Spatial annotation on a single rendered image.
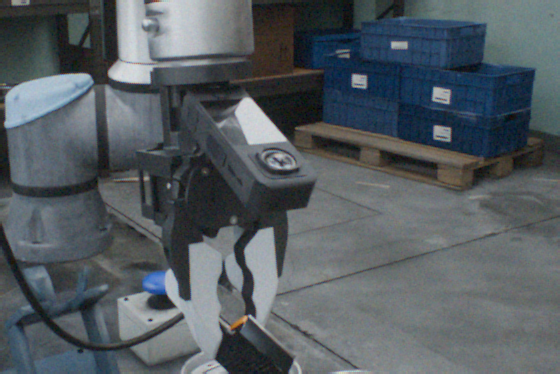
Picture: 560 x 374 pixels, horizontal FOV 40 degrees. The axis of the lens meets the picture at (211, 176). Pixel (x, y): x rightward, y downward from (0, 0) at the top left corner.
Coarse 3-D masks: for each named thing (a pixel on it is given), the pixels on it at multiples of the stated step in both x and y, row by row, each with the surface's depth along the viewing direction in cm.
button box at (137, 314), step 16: (128, 304) 79; (144, 304) 79; (160, 304) 78; (128, 320) 78; (144, 320) 75; (160, 320) 75; (128, 336) 79; (160, 336) 75; (176, 336) 76; (192, 336) 77; (144, 352) 76; (160, 352) 76; (176, 352) 77; (192, 352) 78
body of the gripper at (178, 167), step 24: (168, 72) 52; (192, 72) 52; (216, 72) 52; (240, 72) 53; (168, 96) 57; (168, 120) 57; (168, 144) 58; (192, 144) 54; (144, 168) 58; (168, 168) 54; (192, 168) 53; (216, 168) 53; (144, 192) 59; (168, 192) 56; (192, 192) 52; (216, 192) 53; (144, 216) 59; (192, 216) 53; (216, 216) 54; (240, 216) 54
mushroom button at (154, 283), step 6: (150, 276) 78; (156, 276) 78; (162, 276) 78; (144, 282) 77; (150, 282) 77; (156, 282) 77; (162, 282) 77; (144, 288) 77; (150, 288) 77; (156, 288) 76; (162, 288) 76; (162, 294) 77; (162, 300) 78; (168, 300) 79
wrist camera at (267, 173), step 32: (192, 96) 52; (224, 96) 53; (192, 128) 52; (224, 128) 49; (256, 128) 50; (224, 160) 48; (256, 160) 47; (288, 160) 47; (256, 192) 46; (288, 192) 46
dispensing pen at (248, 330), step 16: (224, 320) 57; (224, 336) 57; (240, 336) 55; (256, 336) 55; (224, 352) 56; (240, 352) 56; (256, 352) 55; (272, 352) 55; (224, 368) 57; (240, 368) 57; (256, 368) 56; (272, 368) 55; (288, 368) 55
